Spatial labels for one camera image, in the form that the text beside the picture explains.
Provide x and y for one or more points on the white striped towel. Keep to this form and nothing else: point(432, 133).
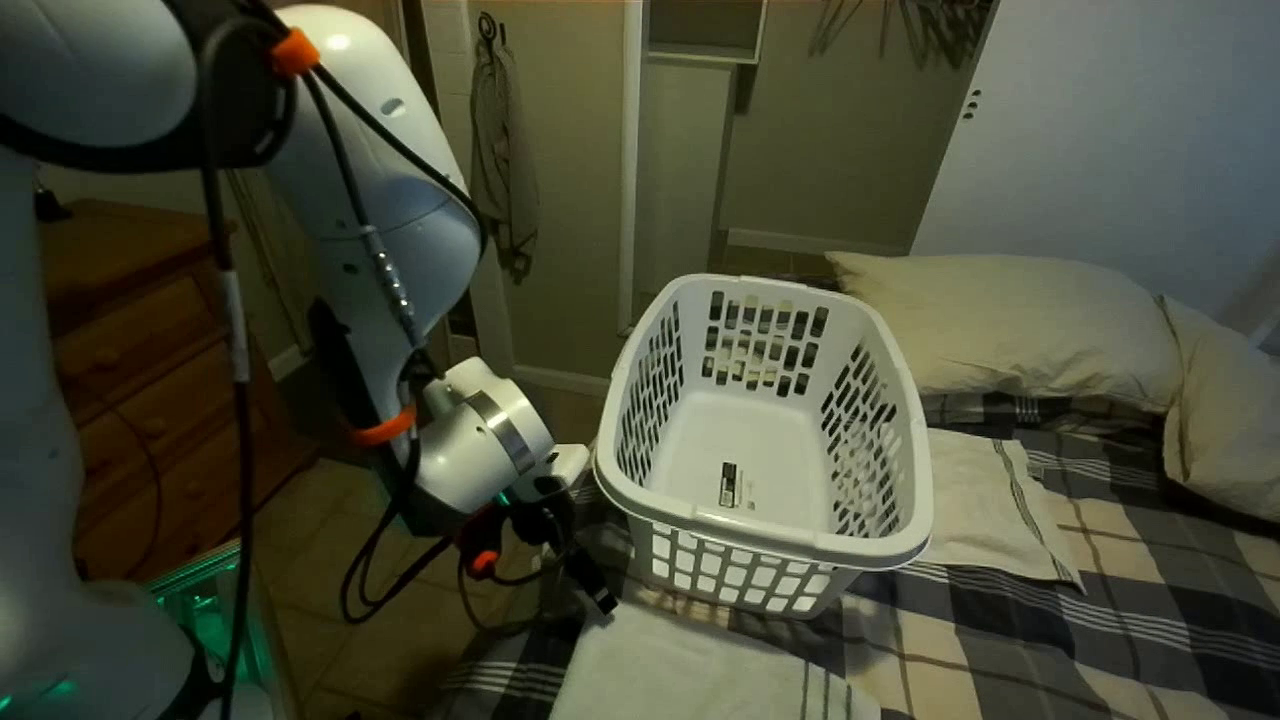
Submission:
point(694, 673)

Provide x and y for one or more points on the large tan pillow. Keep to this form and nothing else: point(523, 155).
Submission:
point(1002, 326)

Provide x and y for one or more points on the beige cloth with stripe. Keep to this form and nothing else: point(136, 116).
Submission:
point(985, 501)

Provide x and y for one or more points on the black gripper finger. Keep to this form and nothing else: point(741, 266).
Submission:
point(590, 573)

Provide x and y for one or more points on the aluminium robot stand green light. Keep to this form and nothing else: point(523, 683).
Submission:
point(214, 615)

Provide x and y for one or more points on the white closet door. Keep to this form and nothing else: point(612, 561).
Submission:
point(1122, 133)

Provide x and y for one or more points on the wooden dresser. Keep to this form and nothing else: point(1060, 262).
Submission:
point(144, 386)

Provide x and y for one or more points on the white plastic laundry basket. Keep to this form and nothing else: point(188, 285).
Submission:
point(746, 455)

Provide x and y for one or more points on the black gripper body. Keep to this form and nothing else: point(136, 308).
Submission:
point(554, 501)

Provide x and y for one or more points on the small light pillow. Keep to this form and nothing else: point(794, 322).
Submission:
point(1227, 414)

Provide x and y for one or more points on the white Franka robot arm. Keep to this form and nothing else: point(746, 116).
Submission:
point(82, 402)

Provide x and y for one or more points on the plaid bed comforter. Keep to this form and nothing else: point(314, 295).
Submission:
point(1145, 601)

